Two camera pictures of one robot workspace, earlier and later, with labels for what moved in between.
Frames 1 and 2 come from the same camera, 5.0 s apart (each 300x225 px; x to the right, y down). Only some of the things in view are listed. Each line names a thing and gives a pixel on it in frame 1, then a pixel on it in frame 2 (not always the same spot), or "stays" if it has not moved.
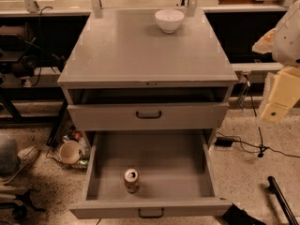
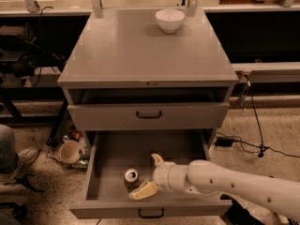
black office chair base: (21, 205) -> (20, 211)
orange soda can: (130, 177) stays
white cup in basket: (69, 152) stays
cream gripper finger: (284, 88) -> (168, 176)
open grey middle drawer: (175, 171) stays
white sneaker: (25, 156) stays
